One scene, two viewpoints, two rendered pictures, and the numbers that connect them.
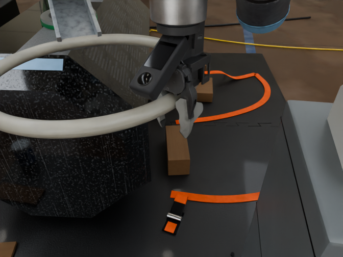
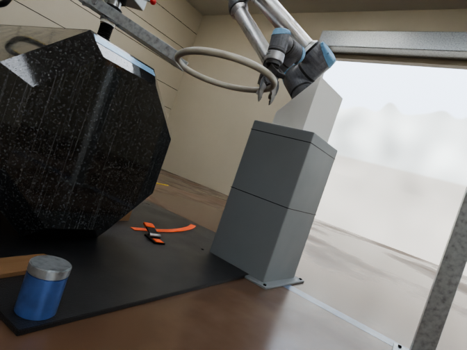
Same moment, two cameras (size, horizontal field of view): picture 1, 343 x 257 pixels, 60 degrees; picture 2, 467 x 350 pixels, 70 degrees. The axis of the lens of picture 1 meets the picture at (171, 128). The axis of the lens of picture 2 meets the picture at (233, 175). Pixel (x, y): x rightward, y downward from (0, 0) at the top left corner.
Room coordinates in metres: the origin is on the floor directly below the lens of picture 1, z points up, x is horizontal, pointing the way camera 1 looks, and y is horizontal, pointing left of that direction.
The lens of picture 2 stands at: (-0.31, 1.46, 0.52)
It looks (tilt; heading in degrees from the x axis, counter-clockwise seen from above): 1 degrees down; 299
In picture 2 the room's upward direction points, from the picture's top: 19 degrees clockwise
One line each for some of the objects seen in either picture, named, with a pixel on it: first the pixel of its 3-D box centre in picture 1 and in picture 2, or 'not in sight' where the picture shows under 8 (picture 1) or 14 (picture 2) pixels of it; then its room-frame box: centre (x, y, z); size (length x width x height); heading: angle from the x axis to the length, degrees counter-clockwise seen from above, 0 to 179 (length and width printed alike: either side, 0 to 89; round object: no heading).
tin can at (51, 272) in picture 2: not in sight; (43, 286); (0.42, 0.89, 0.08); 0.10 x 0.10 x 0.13
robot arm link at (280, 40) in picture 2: not in sight; (279, 42); (0.49, -0.01, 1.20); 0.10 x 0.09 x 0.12; 70
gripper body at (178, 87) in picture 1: (180, 55); (269, 74); (0.49, -0.02, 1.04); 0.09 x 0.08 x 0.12; 140
